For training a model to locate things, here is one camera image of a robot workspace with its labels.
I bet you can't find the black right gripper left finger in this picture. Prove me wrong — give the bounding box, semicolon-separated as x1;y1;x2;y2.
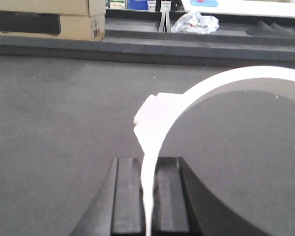
71;158;145;236

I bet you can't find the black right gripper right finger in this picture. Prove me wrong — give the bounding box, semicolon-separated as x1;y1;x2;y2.
152;157;267;236

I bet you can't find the white curved PVC pipe piece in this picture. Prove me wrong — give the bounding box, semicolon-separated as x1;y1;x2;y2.
133;65;295;236

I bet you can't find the crumpled clear plastic bag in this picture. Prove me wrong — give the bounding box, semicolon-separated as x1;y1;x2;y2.
171;11;220;34

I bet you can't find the lower cardboard box black label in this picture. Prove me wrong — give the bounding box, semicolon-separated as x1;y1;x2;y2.
0;14;105;41

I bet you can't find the blue tray with red cube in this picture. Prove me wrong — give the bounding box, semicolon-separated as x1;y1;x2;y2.
190;0;218;7

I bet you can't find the upper cardboard box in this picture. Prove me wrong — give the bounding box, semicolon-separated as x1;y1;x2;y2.
0;0;106;16

